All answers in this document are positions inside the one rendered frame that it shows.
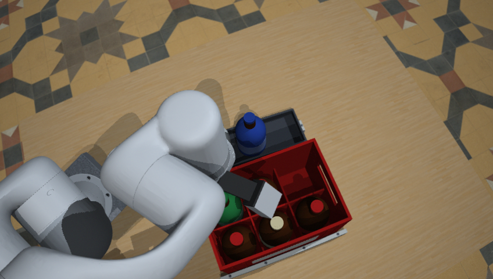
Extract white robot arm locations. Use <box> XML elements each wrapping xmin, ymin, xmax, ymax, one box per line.
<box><xmin>0</xmin><ymin>90</ymin><xmax>282</xmax><ymax>279</ymax></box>

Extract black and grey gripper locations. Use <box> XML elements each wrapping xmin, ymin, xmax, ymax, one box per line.
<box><xmin>215</xmin><ymin>140</ymin><xmax>235</xmax><ymax>182</ymax></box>

